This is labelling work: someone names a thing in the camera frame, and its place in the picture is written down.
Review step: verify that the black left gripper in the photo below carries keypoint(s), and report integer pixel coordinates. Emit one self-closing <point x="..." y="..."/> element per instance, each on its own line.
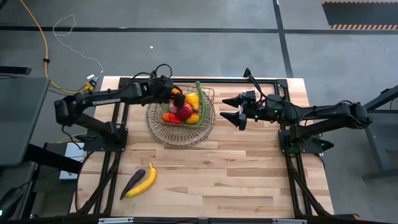
<point x="164" y="90"/>

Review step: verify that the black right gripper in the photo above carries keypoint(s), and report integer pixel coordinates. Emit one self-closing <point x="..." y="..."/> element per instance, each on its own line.
<point x="253" y="109"/>

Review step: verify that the round orange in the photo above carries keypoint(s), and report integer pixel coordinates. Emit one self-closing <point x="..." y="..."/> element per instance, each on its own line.
<point x="176" y="91"/>

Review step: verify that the dark red apple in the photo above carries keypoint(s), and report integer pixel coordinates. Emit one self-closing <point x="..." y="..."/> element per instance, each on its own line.
<point x="185" y="112"/>

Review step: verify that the green long beans bundle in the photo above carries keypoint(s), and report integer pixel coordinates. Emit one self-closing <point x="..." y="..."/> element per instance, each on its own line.
<point x="202" y="102"/>

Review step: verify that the slim purple eggplant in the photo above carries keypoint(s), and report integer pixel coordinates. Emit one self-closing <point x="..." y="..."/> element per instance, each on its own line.
<point x="133" y="182"/>

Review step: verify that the yellow banana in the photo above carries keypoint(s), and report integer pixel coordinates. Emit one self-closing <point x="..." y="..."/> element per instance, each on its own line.
<point x="144" y="185"/>

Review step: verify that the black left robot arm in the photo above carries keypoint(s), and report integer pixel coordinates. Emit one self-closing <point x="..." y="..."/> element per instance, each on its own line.
<point x="105" y="98"/>

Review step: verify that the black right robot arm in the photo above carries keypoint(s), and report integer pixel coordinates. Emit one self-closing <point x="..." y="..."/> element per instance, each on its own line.
<point x="326" y="113"/>

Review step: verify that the black clamp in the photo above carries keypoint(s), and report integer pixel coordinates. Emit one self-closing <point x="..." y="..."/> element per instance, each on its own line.
<point x="247" y="73"/>

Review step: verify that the white power adapter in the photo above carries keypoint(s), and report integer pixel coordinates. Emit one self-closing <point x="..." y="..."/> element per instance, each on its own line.
<point x="91" y="76"/>

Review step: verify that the yellow power plug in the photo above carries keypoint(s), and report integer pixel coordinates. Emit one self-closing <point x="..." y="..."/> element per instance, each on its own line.
<point x="89" y="86"/>

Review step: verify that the white paper sheet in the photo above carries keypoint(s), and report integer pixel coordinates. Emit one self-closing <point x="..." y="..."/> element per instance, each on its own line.
<point x="74" y="152"/>

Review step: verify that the black desk beam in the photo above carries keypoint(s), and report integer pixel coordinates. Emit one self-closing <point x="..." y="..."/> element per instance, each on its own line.
<point x="53" y="160"/>

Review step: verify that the grey desk top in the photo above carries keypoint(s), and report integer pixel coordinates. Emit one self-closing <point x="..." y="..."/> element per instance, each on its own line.
<point x="15" y="102"/>

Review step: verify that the flat black bar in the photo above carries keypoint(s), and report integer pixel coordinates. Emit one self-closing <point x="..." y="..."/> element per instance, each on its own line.
<point x="15" y="70"/>

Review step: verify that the dark mat with hazard stripes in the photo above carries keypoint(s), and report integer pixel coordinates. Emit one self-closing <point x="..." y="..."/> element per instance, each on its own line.
<point x="357" y="14"/>

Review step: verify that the black computer mouse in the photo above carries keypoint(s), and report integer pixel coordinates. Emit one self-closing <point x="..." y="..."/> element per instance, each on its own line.
<point x="11" y="200"/>

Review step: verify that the black aluminium table frame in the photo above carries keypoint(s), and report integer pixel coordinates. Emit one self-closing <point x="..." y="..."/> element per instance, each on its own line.
<point x="202" y="80"/>

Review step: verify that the silver metal bracket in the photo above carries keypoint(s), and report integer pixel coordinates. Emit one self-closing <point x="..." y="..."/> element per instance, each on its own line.
<point x="289" y="221"/>
<point x="115" y="221"/>

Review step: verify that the grey metal table frame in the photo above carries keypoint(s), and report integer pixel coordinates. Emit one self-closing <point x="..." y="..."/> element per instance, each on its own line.
<point x="385" y="158"/>

